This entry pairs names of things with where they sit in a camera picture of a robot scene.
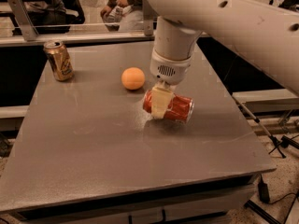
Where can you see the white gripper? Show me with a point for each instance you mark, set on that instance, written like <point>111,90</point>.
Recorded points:
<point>169,69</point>

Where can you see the red coke can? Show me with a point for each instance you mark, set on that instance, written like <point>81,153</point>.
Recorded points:
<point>179,109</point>

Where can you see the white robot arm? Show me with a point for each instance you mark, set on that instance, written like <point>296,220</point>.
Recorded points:
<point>265,36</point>

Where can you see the gold drink can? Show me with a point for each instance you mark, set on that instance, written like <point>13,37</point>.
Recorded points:
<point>59,59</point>

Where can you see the orange ball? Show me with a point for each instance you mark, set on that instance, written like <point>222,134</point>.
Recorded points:
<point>133,78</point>

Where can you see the seated person in background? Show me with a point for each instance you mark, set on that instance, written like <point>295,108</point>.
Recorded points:
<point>123,15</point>

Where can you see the black power adapter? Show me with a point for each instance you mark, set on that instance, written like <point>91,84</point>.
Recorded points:
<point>263,191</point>

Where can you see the dark bag on left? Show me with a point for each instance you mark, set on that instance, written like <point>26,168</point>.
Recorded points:
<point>54,16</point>

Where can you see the middle metal rail bracket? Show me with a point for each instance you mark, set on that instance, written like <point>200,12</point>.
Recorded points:
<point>147,18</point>

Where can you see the metal rail bracket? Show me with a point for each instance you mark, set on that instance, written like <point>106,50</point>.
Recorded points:
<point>147,18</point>
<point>19,10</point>

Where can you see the left metal rail bracket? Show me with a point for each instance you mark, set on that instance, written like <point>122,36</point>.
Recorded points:
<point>19,10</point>

